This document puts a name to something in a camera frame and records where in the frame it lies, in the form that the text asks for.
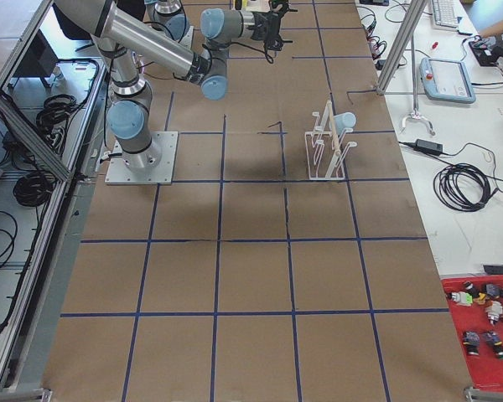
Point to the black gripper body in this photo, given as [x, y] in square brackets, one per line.
[260, 23]

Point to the light blue plastic cup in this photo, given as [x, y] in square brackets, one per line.
[346, 120]

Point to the white keyboard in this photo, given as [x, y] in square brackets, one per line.
[443, 14]

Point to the teach pendant tablet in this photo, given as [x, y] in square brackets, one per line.
[446, 80]

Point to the black power adapter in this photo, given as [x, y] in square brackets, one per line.
[427, 147]

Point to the seated person white shirt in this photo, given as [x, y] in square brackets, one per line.
[492, 31]

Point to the red parts bin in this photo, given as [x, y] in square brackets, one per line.
[476, 306]

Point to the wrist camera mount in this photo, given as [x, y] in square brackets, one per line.
[279, 6]

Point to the white wire cup rack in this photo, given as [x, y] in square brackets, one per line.
[325, 148]

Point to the aluminium frame post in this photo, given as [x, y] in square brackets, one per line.
[399, 44]

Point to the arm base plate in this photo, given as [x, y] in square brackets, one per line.
[153, 166]

